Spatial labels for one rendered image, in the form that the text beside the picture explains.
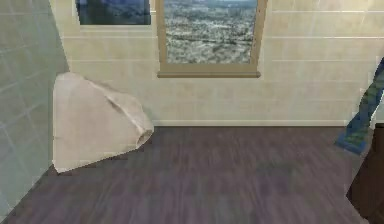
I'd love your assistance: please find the blue green cloth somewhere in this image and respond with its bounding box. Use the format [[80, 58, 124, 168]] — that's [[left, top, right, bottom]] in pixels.
[[334, 56, 384, 156]]

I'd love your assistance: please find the beige cloth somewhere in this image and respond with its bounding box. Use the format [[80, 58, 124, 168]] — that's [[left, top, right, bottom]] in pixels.
[[52, 71, 155, 174]]

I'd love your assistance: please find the dark blue framed picture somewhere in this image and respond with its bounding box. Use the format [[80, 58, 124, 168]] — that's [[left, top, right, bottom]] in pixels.
[[74, 0, 152, 26]]

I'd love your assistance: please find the tan framed window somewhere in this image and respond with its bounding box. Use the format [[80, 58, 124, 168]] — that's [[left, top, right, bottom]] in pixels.
[[154, 0, 269, 79]]

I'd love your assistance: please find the dark brown cabinet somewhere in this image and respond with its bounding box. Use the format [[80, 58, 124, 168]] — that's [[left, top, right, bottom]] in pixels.
[[345, 123, 384, 224]]

